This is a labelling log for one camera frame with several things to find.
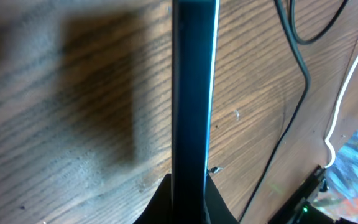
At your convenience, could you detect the blue Samsung smartphone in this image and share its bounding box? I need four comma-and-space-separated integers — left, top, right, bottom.
172, 0, 219, 223

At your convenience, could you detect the black USB charging cable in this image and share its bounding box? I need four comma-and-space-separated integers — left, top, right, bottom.
237, 0, 349, 223

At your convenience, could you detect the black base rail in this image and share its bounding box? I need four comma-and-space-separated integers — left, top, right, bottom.
268, 166, 326, 224

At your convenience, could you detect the white power strip cord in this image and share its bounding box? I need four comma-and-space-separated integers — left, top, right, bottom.
323, 6, 358, 169

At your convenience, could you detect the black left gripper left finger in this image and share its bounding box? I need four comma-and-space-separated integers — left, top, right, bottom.
134, 174, 172, 224

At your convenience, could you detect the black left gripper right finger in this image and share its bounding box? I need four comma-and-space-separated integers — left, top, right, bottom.
205, 166, 239, 224

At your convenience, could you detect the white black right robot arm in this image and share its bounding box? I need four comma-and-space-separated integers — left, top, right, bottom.
288, 203, 357, 224

